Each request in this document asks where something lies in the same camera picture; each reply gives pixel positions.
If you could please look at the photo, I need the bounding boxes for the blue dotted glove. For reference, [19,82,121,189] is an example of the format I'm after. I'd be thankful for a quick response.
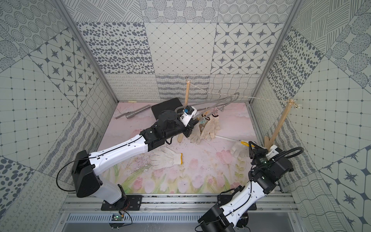
[149,147,183,170]

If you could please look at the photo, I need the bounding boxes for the grey clip hanger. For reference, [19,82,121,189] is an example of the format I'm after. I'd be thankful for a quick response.
[189,92,240,112]

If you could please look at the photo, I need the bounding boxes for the beige knit gloves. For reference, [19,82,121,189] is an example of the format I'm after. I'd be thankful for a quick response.
[205,115,220,141]

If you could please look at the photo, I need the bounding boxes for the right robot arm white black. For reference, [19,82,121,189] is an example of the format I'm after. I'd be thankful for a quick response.
[195,141,304,232]

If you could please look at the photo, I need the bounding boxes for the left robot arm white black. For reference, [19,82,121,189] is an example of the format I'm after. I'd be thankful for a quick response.
[71,106,199,208]

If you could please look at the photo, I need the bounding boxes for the black flat pad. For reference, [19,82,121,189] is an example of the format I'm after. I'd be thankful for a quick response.
[151,98,183,120]

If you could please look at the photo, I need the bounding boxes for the grey metal cylinder tool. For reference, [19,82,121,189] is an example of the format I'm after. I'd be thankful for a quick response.
[115,105,151,119]

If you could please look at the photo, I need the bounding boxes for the small circuit board left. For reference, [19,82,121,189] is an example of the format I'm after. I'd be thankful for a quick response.
[109,215,125,229]

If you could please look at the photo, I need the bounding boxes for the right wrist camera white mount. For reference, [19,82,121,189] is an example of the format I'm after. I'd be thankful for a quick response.
[266,145,282,160]

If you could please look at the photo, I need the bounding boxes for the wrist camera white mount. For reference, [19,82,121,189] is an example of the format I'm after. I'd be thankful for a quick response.
[266,145,282,160]
[180,105,197,127]

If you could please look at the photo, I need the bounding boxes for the wooden drying rack frame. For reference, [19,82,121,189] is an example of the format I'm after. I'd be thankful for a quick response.
[185,80,300,148]

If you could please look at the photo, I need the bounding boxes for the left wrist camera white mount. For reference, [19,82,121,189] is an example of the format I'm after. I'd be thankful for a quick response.
[180,105,197,127]

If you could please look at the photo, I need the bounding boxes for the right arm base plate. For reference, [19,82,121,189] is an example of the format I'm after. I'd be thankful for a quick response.
[216,193,258,211]

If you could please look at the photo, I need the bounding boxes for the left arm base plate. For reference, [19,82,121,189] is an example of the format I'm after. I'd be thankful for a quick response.
[101,195,143,211]

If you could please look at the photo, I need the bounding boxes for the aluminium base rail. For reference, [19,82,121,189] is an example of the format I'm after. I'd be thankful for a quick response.
[60,192,299,213]

